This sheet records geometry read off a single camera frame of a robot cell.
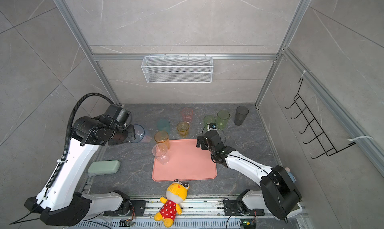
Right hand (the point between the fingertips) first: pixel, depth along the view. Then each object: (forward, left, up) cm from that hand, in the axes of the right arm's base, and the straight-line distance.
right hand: (204, 136), depth 88 cm
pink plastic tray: (-10, +11, -13) cm, 20 cm away
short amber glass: (+13, +14, -8) cm, 20 cm away
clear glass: (-3, +29, -13) cm, 31 cm away
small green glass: (+18, -5, -6) cm, 20 cm away
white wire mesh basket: (+43, +16, +19) cm, 50 cm away
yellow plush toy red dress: (-30, +15, -4) cm, 34 cm away
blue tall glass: (-11, +29, +22) cm, 38 cm away
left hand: (-9, +34, +20) cm, 40 cm away
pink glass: (+26, +11, -9) cm, 30 cm away
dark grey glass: (+17, -26, -1) cm, 31 cm away
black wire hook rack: (-21, -48, +21) cm, 56 cm away
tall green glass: (+14, -13, -2) cm, 20 cm away
